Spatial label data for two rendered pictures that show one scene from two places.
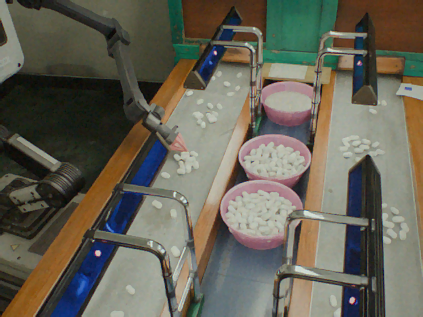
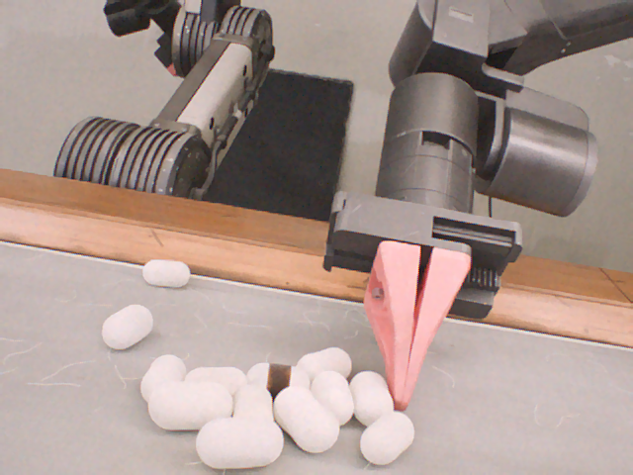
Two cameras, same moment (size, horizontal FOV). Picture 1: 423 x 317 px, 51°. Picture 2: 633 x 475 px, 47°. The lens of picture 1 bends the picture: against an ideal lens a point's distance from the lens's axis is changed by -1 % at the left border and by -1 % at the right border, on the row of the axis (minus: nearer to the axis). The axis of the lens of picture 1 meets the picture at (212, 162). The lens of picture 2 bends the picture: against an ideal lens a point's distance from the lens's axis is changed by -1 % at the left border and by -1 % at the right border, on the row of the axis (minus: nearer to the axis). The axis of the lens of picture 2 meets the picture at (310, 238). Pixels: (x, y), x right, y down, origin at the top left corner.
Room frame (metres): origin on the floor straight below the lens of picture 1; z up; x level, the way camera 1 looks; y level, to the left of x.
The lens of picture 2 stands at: (1.26, -0.20, 0.93)
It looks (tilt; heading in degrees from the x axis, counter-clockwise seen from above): 17 degrees down; 75
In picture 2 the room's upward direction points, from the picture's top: 9 degrees clockwise
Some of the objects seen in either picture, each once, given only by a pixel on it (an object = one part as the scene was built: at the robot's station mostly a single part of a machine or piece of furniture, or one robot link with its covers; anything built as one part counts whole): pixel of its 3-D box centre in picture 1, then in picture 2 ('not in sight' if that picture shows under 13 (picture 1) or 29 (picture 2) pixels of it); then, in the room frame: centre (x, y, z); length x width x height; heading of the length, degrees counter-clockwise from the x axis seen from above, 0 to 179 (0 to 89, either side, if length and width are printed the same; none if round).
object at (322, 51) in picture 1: (337, 94); not in sight; (1.51, -0.50, 0.90); 0.20 x 0.19 x 0.45; 163
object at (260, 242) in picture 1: (260, 216); not in sight; (1.05, -0.15, 0.72); 0.27 x 0.27 x 0.10
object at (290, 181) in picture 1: (273, 164); not in sight; (1.32, -0.23, 0.72); 0.27 x 0.27 x 0.10
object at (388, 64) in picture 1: (370, 63); not in sight; (1.90, -0.76, 0.83); 0.30 x 0.06 x 0.07; 73
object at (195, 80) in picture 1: (216, 42); not in sight; (1.66, -0.04, 1.08); 0.62 x 0.08 x 0.07; 163
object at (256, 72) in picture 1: (236, 85); not in sight; (1.63, -0.12, 0.90); 0.20 x 0.19 x 0.45; 163
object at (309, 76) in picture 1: (295, 72); not in sight; (1.95, -0.42, 0.77); 0.33 x 0.15 x 0.01; 73
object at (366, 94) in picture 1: (365, 52); not in sight; (1.49, -0.58, 1.08); 0.62 x 0.08 x 0.07; 163
